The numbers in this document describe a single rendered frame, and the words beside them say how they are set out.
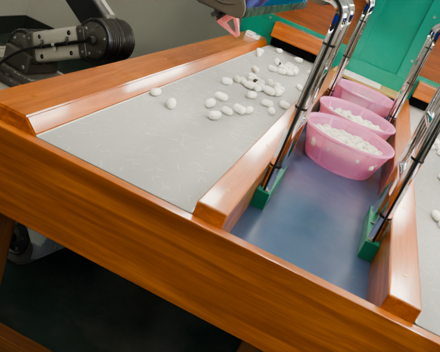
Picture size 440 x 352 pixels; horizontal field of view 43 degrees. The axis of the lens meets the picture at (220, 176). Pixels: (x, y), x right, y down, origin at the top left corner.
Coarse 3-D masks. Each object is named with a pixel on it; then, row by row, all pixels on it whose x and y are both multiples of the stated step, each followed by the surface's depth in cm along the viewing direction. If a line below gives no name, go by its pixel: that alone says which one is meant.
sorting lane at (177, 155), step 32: (224, 64) 191; (256, 64) 210; (160, 96) 136; (192, 96) 145; (256, 96) 168; (288, 96) 182; (64, 128) 101; (96, 128) 106; (128, 128) 111; (160, 128) 117; (192, 128) 124; (224, 128) 132; (256, 128) 141; (96, 160) 94; (128, 160) 98; (160, 160) 103; (192, 160) 108; (224, 160) 114; (160, 192) 92; (192, 192) 96
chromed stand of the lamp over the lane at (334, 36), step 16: (336, 0) 99; (352, 0) 113; (336, 16) 100; (352, 16) 114; (336, 32) 101; (336, 48) 116; (320, 64) 103; (320, 80) 119; (304, 96) 106; (304, 112) 108; (288, 128) 109; (288, 144) 110; (272, 160) 112; (288, 160) 128; (272, 176) 113; (256, 192) 114; (272, 192) 119
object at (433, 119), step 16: (432, 96) 115; (432, 112) 114; (416, 128) 117; (432, 128) 101; (416, 144) 117; (432, 144) 102; (400, 160) 120; (416, 160) 103; (400, 176) 110; (384, 192) 123; (400, 192) 106; (384, 208) 109; (368, 224) 118; (384, 224) 109; (368, 240) 110; (368, 256) 111
